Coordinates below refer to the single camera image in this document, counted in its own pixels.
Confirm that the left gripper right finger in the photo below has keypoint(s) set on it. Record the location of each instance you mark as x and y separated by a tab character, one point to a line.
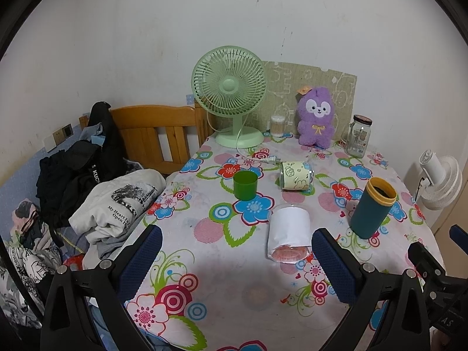
404	323

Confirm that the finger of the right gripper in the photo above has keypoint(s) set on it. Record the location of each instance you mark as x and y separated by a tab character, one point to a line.
437	284
459	237

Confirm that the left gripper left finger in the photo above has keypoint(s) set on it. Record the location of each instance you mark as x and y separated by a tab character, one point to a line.
68	324

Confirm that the clear cup with white paper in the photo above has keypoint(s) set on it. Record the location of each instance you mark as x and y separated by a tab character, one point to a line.
289	234

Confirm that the cartoon printed cup lying down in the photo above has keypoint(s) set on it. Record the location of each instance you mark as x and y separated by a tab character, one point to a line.
296	176

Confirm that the small green plastic cup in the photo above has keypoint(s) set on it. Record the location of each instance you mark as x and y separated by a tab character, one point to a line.
245	185

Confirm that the white standing fan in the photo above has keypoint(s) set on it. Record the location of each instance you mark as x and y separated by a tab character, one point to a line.
441	180

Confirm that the patterned clothes pile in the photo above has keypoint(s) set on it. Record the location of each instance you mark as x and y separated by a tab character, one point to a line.
35	258

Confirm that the teal tumbler with yellow rim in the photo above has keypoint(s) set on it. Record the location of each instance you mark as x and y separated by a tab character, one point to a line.
374	205

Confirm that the white printed t-shirt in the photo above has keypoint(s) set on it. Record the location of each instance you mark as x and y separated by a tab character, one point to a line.
112	207

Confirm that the black garment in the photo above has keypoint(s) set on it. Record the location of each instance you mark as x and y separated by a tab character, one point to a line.
67	177

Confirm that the glass jar with black lid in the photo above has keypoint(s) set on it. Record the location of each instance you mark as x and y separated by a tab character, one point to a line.
358	136

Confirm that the floral tablecloth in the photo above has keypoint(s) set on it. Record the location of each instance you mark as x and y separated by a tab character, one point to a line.
236	269

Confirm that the wooden chair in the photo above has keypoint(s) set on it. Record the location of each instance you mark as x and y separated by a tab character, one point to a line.
156	136

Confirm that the purple plush bunny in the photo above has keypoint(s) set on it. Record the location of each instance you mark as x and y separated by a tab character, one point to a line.
315	110

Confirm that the white fan power plug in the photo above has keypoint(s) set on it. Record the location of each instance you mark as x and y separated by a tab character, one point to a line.
272	160

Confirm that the cotton swab container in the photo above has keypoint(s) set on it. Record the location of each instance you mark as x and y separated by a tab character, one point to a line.
277	125

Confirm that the green desk fan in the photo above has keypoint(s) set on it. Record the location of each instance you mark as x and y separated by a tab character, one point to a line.
230	82

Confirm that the wall socket panel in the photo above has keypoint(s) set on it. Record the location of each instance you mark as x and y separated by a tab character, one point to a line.
57	137

